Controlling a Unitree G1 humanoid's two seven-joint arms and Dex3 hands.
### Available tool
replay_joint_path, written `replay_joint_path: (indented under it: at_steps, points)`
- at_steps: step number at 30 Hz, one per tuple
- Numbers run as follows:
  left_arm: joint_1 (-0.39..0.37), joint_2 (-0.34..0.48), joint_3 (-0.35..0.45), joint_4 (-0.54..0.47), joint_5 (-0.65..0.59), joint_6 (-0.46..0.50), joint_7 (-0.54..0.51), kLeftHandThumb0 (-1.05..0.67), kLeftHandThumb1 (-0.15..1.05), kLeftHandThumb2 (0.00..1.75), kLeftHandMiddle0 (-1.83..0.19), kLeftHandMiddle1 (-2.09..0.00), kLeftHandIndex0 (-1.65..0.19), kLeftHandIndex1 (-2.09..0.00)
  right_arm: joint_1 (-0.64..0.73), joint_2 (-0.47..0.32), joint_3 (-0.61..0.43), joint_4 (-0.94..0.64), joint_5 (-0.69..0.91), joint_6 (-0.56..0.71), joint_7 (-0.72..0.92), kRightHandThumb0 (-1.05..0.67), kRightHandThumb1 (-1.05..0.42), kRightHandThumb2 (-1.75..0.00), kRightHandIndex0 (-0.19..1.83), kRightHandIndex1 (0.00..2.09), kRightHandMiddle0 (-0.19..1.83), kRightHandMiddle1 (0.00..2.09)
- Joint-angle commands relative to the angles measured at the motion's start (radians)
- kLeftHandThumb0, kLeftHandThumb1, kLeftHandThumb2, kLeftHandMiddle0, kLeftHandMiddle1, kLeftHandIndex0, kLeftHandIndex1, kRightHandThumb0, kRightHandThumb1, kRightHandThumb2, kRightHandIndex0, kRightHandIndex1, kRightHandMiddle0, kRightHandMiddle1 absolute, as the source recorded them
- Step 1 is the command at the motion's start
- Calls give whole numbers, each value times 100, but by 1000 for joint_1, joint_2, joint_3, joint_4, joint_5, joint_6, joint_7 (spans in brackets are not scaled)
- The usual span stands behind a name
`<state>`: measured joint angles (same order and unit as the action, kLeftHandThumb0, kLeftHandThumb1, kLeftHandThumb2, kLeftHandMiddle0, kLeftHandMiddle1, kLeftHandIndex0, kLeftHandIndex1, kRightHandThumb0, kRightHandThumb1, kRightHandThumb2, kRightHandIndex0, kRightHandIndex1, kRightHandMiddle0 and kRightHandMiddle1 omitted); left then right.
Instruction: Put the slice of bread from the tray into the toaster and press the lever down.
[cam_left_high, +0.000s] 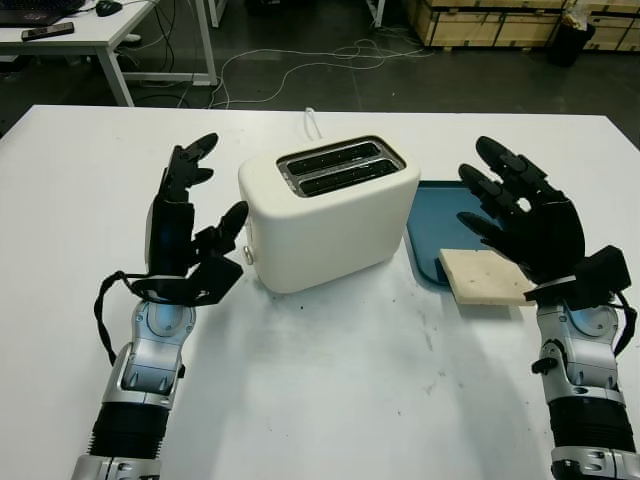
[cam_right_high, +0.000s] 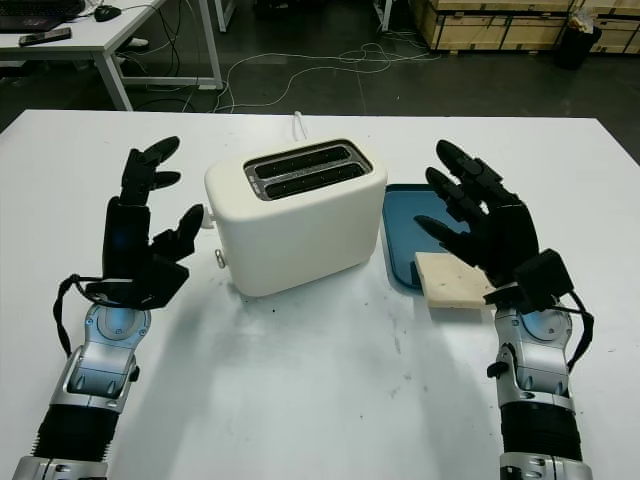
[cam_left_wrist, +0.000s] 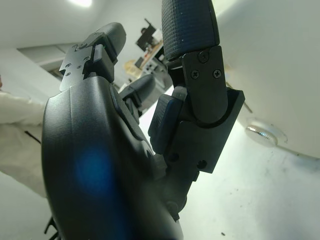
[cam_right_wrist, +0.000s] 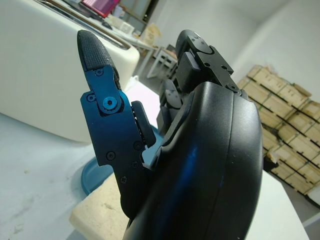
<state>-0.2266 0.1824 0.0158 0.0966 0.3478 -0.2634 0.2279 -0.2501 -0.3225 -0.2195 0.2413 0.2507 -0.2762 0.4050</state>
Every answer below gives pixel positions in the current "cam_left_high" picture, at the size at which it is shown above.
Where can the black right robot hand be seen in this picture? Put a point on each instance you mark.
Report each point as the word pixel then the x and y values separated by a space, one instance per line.
pixel 550 230

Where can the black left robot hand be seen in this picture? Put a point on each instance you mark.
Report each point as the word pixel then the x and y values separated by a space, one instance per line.
pixel 167 235

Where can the pale bread slice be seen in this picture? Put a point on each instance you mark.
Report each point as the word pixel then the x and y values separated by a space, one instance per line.
pixel 480 277

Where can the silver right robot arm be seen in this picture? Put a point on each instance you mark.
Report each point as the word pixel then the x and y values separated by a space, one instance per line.
pixel 585 360

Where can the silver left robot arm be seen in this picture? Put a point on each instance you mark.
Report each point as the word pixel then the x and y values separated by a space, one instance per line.
pixel 145 360

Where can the blue plastic tray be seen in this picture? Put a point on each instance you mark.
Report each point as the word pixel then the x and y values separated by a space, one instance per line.
pixel 435 220

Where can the white two-slot toaster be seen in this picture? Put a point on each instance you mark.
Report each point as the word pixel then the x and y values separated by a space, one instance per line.
pixel 325 230

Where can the black trash bin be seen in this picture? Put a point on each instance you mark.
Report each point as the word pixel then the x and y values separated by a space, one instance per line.
pixel 567 42

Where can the white office desk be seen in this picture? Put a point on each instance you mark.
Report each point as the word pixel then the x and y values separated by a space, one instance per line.
pixel 110 37

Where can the wooden shipping crate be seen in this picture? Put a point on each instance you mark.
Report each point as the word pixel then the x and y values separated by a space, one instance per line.
pixel 475 25

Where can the white metal desk leg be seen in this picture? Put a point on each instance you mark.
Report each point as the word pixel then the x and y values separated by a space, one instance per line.
pixel 375 11
pixel 214 12

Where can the black computer mouse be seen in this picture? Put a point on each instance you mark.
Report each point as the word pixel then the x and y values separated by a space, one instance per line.
pixel 108 7

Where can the black remote control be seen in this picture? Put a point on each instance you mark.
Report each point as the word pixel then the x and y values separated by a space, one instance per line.
pixel 47 31

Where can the black laptop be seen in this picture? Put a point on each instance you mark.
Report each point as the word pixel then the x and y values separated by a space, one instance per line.
pixel 30 12

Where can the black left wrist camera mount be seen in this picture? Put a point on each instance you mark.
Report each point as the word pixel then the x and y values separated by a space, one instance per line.
pixel 210 280

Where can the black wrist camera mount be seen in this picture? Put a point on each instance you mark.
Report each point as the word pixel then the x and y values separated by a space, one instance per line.
pixel 600 275
pixel 210 280

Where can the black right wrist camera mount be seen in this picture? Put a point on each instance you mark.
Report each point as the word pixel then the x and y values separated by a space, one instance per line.
pixel 600 275

